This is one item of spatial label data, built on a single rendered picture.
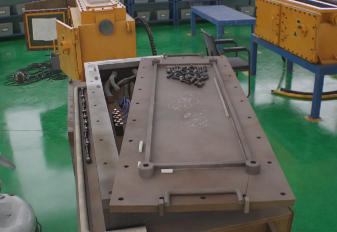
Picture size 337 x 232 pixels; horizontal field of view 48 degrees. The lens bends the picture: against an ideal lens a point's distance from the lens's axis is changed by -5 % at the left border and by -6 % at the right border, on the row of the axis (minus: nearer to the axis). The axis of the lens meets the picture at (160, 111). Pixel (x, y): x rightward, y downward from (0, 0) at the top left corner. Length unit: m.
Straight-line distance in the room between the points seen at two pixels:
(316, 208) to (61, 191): 2.13
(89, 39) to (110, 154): 2.80
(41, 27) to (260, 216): 4.66
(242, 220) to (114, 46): 3.08
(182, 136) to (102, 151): 0.26
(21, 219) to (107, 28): 2.02
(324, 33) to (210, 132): 3.67
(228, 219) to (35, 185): 2.72
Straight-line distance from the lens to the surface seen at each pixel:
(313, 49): 4.67
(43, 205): 3.37
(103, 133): 1.35
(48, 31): 5.42
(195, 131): 1.28
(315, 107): 4.81
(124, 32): 3.97
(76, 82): 2.23
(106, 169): 1.14
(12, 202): 2.84
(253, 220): 1.12
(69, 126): 1.72
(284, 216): 1.16
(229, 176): 1.05
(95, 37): 3.94
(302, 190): 3.49
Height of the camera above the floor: 1.93
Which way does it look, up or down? 23 degrees down
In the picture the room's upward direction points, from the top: 2 degrees counter-clockwise
